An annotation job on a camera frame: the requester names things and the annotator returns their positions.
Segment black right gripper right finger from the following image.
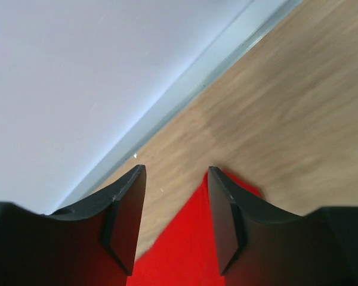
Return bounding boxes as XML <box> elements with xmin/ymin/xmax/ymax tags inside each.
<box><xmin>208</xmin><ymin>167</ymin><xmax>358</xmax><ymax>285</ymax></box>

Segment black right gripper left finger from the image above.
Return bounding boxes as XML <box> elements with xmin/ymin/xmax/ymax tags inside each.
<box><xmin>0</xmin><ymin>164</ymin><xmax>146</xmax><ymax>285</ymax></box>

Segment red t-shirt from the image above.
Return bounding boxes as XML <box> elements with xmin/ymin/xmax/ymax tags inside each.
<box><xmin>125</xmin><ymin>170</ymin><xmax>265</xmax><ymax>286</ymax></box>

